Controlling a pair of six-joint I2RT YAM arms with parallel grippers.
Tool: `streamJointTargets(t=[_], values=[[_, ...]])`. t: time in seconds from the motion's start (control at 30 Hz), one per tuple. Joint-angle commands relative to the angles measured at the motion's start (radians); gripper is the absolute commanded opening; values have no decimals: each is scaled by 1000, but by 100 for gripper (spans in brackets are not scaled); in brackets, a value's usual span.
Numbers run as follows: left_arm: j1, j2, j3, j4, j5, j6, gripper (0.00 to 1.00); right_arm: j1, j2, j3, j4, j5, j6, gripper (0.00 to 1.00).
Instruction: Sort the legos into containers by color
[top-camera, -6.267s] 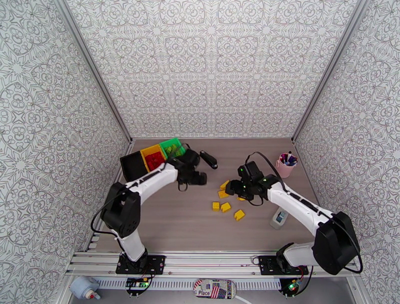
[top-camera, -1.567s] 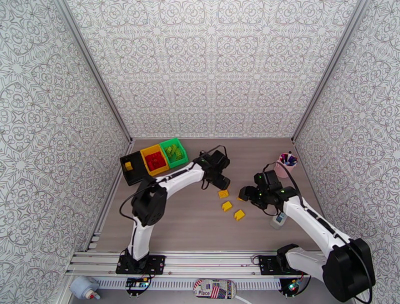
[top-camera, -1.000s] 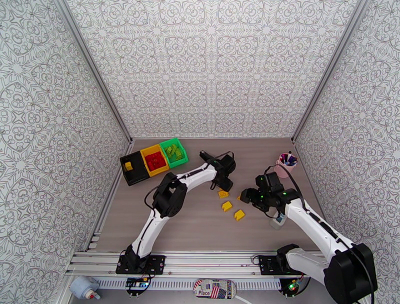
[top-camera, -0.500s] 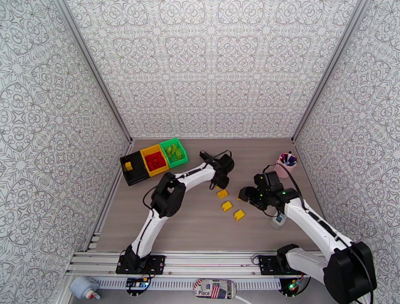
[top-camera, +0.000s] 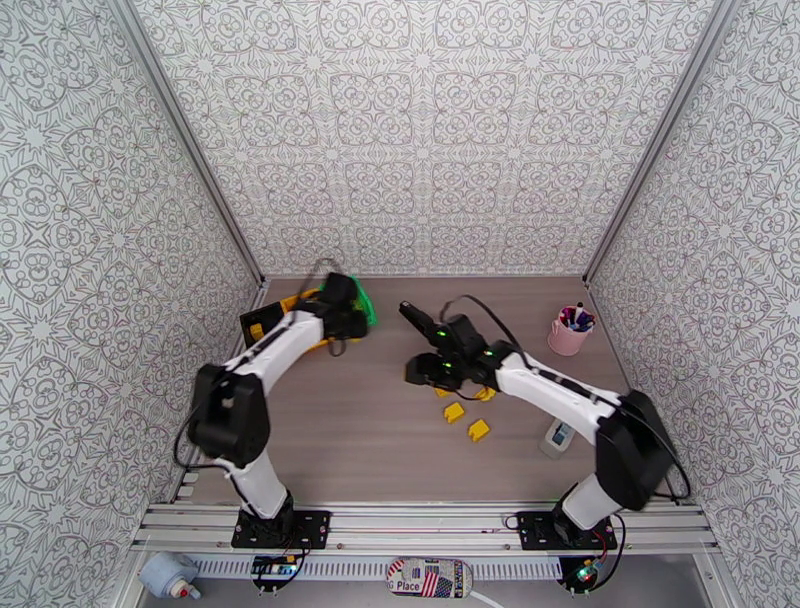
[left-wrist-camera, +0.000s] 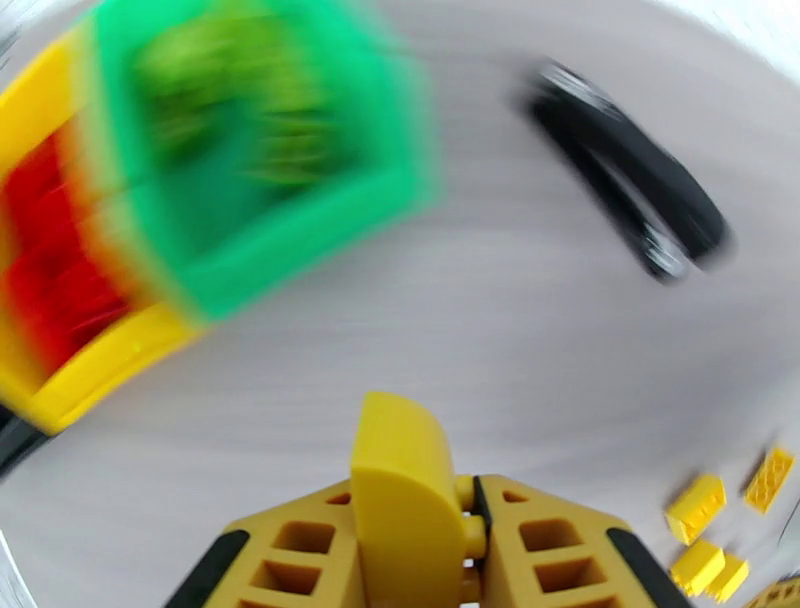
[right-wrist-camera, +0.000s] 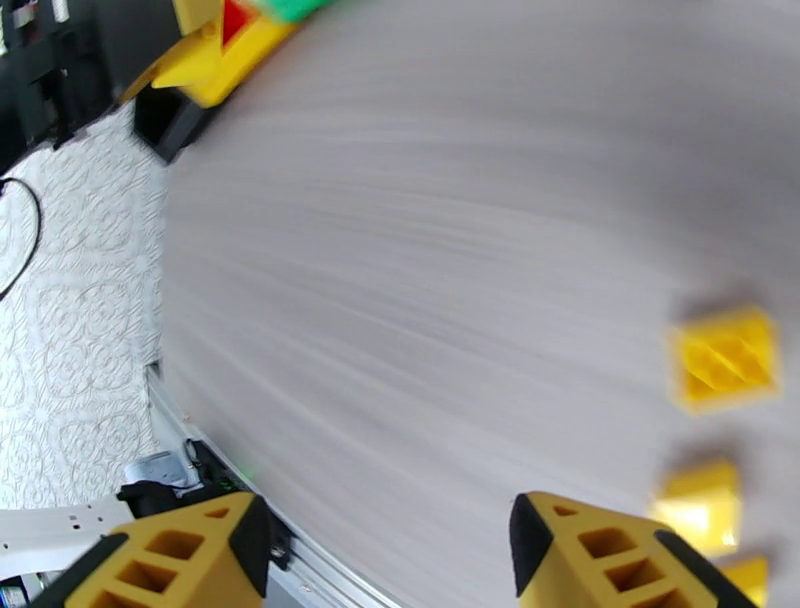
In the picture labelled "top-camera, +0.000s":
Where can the yellow square lego brick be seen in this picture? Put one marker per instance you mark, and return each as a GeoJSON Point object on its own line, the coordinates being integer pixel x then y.
{"type": "Point", "coordinates": [256, 331]}

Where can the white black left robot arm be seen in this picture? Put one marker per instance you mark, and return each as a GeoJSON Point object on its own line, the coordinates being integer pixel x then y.
{"type": "Point", "coordinates": [281, 350]}

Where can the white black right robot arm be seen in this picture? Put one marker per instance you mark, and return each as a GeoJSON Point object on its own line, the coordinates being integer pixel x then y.
{"type": "Point", "coordinates": [550, 387]}

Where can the yellow small lego brick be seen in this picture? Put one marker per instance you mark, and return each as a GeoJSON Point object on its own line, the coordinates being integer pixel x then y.
{"type": "Point", "coordinates": [442, 392]}

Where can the yellow long curved lego brick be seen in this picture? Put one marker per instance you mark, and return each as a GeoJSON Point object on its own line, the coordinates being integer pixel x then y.
{"type": "Point", "coordinates": [487, 394]}

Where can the green plastic container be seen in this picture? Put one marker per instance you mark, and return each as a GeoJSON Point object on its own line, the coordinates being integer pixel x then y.
{"type": "Point", "coordinates": [370, 306]}

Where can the yellow tall lego brick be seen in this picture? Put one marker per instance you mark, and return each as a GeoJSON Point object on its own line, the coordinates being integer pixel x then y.
{"type": "Point", "coordinates": [454, 412]}

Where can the yellow plastic container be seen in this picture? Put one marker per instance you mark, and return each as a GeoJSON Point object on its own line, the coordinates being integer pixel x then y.
{"type": "Point", "coordinates": [290, 302]}

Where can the yellow rectangular lego brick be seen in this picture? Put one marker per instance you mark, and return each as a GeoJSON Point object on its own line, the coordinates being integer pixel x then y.
{"type": "Point", "coordinates": [479, 430]}

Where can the black plastic container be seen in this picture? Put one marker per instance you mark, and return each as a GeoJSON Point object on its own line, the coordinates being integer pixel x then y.
{"type": "Point", "coordinates": [265, 312]}

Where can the pink pen cup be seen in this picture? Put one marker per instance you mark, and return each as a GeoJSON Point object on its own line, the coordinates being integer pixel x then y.
{"type": "Point", "coordinates": [565, 340]}

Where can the purple marker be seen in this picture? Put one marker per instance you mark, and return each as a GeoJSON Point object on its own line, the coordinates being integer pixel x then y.
{"type": "Point", "coordinates": [567, 315]}

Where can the white blue small device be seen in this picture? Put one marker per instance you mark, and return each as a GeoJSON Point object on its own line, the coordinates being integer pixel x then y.
{"type": "Point", "coordinates": [553, 445]}

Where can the black capped white marker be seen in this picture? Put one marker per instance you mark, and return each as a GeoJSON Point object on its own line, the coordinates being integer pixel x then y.
{"type": "Point", "coordinates": [579, 309]}

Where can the flag sticker case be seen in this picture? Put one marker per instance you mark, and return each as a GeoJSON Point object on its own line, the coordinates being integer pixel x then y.
{"type": "Point", "coordinates": [428, 576]}

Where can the small circuit board green light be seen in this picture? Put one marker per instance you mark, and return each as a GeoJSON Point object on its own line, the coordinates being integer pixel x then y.
{"type": "Point", "coordinates": [587, 574]}

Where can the small circuit board yellow blue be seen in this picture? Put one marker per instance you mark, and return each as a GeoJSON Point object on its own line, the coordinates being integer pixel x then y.
{"type": "Point", "coordinates": [274, 566]}

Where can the white blue bottle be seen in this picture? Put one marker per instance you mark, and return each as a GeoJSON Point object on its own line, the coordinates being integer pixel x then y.
{"type": "Point", "coordinates": [164, 575]}

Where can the aluminium front rail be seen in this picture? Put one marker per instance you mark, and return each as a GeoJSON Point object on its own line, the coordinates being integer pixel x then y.
{"type": "Point", "coordinates": [425, 522]}

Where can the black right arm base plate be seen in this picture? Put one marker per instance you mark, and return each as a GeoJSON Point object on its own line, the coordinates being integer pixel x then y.
{"type": "Point", "coordinates": [534, 531]}

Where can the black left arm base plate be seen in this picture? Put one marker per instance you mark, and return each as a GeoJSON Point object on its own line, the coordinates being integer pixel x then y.
{"type": "Point", "coordinates": [312, 528]}

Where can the aluminium frame post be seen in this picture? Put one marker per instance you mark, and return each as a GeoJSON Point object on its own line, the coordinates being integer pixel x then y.
{"type": "Point", "coordinates": [656, 137]}
{"type": "Point", "coordinates": [187, 137]}

